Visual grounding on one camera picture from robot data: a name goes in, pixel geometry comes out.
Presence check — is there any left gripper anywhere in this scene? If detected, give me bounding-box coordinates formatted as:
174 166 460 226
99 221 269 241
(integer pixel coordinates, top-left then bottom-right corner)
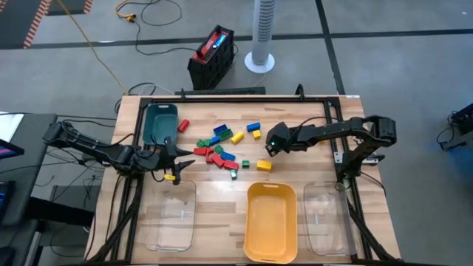
141 136 196 185

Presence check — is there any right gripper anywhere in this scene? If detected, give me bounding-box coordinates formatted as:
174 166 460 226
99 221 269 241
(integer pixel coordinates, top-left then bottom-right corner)
265 121 296 158

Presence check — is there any teal plastic bin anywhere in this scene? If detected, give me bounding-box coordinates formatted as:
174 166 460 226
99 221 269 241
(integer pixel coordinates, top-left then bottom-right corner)
142 103 180 147

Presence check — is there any clear plastic bin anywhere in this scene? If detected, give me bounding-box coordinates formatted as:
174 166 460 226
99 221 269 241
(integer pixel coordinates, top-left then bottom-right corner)
302 181 358 257
143 180 197 253

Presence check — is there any yellow plastic bin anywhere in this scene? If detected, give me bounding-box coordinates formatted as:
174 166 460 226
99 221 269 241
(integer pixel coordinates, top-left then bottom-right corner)
242 181 299 265

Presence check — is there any long black slotted bar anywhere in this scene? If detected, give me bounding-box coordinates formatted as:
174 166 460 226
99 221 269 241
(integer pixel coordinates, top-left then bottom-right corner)
174 86 267 96

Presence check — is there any black plastic crate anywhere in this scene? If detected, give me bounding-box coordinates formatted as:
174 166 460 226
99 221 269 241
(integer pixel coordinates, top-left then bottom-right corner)
186 29 237 91

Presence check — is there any black low platform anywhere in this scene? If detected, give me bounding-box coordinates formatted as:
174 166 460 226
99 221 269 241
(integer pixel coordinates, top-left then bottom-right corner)
31 184 101 226

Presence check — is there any red black power station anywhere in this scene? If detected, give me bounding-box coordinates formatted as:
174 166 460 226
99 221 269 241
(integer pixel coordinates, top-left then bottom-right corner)
191 24 229 64

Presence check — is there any white tower fan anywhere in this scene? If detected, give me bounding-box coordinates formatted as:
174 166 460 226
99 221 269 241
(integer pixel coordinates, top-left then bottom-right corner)
243 0 276 75

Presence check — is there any black desk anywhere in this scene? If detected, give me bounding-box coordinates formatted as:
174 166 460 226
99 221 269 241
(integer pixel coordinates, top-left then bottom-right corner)
0 112 59 227

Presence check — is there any small lit monitor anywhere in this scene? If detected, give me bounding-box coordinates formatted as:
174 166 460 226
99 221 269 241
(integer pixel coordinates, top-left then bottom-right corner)
0 138 26 160

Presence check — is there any white sheet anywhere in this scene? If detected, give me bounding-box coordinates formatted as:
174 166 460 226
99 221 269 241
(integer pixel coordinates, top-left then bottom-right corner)
0 112 25 143

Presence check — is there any dark tablet screen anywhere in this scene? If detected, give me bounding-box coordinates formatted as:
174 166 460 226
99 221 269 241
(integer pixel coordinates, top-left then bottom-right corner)
0 180 16 222

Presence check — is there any small dark striped-edge floor mat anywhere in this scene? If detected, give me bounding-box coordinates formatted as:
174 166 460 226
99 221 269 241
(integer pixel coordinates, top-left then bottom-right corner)
47 0 94 16

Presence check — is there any black equipment box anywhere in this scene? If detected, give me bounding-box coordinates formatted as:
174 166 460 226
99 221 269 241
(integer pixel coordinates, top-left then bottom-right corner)
449 103 473 136

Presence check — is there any large dark striped-edge floor mat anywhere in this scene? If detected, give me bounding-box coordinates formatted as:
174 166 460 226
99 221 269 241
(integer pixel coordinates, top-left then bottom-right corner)
0 0 52 50

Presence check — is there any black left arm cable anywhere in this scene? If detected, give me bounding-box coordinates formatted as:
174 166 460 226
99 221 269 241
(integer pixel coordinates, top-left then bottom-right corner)
149 168 166 184

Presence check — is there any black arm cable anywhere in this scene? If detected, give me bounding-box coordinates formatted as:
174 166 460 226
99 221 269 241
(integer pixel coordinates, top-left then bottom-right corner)
149 168 166 184
295 116 339 131

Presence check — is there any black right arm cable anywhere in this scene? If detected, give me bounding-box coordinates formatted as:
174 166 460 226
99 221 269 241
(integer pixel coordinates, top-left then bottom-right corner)
295 116 339 131

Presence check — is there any black aluminium table frame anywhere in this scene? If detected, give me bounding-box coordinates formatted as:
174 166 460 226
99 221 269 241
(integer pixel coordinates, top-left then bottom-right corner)
84 94 400 266

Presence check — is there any black and white cable bundle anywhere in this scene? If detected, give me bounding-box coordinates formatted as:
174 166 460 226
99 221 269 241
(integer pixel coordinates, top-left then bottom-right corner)
113 81 175 114

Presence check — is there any black floor cable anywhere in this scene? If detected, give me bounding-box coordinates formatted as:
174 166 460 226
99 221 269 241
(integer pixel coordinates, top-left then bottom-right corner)
132 0 197 56

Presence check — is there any yellow extension cord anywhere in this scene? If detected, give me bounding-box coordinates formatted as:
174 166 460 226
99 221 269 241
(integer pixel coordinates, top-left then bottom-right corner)
57 0 129 96

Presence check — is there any yellow cable with plug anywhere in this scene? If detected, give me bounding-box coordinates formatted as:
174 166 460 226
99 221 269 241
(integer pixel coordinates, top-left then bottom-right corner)
114 0 137 23

